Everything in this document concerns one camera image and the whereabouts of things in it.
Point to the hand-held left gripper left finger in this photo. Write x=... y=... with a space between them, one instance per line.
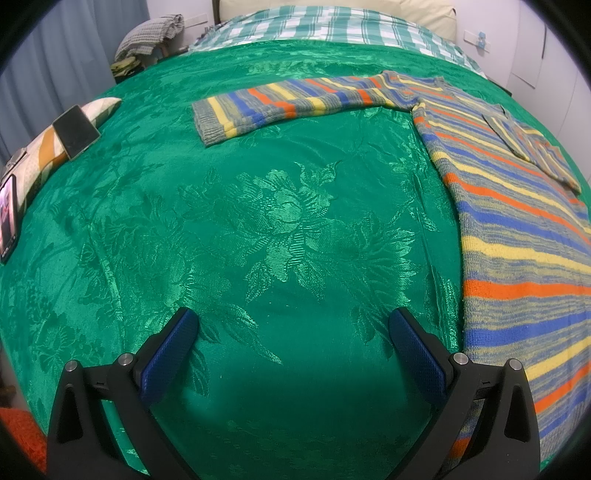
x=171 y=350

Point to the white wall socket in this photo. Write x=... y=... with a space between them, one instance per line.
x=478 y=40

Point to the smartphone with lit screen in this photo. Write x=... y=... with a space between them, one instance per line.
x=8 y=217

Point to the patterned cushion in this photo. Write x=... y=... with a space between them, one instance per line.
x=41 y=147

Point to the pile of clothes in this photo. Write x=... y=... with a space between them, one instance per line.
x=147 y=37

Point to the white wall paper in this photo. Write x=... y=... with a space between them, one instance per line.
x=531 y=55

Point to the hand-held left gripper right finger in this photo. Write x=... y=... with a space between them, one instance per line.
x=415 y=353

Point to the striped knit sweater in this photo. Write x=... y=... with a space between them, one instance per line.
x=517 y=221

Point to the green checked bed sheet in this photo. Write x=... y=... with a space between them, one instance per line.
x=332 y=25

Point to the grey-blue curtain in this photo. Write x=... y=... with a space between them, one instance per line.
x=60 y=60

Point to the orange fuzzy cloth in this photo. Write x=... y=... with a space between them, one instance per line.
x=21 y=438

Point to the green floral blanket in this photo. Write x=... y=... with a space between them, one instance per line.
x=258 y=207

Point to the dark smartphone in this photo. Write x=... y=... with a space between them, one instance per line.
x=76 y=133

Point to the cream pillow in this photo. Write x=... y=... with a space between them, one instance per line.
x=369 y=8

